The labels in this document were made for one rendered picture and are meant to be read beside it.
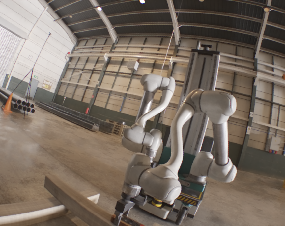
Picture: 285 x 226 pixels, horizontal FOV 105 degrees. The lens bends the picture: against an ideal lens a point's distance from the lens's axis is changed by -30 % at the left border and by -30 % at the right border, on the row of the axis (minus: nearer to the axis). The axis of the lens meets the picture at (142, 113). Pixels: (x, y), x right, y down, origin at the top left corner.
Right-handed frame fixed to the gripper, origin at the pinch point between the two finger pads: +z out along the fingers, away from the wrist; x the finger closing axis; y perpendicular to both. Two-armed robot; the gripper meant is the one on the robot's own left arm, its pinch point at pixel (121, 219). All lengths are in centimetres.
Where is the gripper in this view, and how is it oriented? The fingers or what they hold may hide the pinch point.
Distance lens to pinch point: 88.0
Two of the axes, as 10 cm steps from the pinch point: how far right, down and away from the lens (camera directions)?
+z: -3.0, 9.5, -1.1
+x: -3.7, -2.2, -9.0
